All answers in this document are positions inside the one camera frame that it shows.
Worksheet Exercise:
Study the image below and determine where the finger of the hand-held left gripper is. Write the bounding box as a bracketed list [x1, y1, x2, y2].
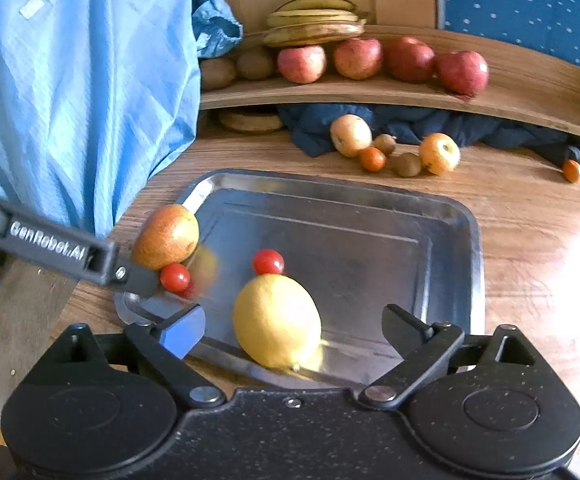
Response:
[114, 257, 163, 299]

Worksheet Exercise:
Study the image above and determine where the large brown kiwi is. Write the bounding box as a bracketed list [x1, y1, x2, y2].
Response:
[235, 47, 277, 81]
[200, 56, 239, 92]

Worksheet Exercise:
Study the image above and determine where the small brown kiwi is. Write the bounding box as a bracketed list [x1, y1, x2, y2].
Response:
[372, 133, 397, 156]
[394, 152, 423, 178]

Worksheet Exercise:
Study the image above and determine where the metal tray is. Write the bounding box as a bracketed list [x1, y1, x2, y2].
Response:
[115, 168, 486, 392]

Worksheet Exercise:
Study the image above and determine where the light blue striped coat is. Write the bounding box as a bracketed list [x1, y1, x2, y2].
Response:
[0, 0, 203, 239]

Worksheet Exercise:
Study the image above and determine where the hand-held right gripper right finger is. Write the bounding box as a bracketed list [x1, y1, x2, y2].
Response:
[357, 304, 546, 409]

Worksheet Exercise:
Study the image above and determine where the blue white-dotted board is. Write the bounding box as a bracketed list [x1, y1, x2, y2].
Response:
[437, 0, 580, 62]

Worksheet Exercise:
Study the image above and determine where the red cherry tomato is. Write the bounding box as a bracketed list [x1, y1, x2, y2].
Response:
[159, 263, 192, 294]
[253, 248, 286, 276]

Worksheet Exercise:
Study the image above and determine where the red apple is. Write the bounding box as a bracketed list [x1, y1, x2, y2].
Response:
[277, 45, 328, 85]
[385, 36, 437, 84]
[333, 37, 385, 81]
[435, 50, 490, 96]

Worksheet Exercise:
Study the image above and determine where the yellow lemon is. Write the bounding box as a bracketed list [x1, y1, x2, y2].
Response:
[233, 273, 323, 372]

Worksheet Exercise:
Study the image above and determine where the yellow banana bunch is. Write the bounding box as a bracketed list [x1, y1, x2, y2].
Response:
[262, 0, 371, 49]

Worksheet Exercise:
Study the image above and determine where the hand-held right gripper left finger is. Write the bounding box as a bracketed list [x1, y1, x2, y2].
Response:
[50, 304, 228, 409]

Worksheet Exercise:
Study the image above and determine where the wooden shelf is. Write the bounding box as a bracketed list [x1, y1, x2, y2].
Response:
[197, 24, 580, 173]

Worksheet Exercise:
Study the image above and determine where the flat brown round pad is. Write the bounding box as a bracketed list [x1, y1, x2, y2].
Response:
[218, 109, 285, 135]

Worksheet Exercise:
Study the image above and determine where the yellow apple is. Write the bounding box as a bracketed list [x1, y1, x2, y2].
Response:
[419, 132, 462, 177]
[330, 114, 373, 158]

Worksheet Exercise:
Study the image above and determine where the crumpled blue elastic cloth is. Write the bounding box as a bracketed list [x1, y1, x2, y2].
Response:
[191, 0, 245, 60]

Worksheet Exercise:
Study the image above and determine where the orange-green mango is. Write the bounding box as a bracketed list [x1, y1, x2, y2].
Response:
[131, 204, 201, 271]

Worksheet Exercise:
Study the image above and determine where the dark blue cloth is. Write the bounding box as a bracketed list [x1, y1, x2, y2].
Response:
[277, 103, 580, 169]

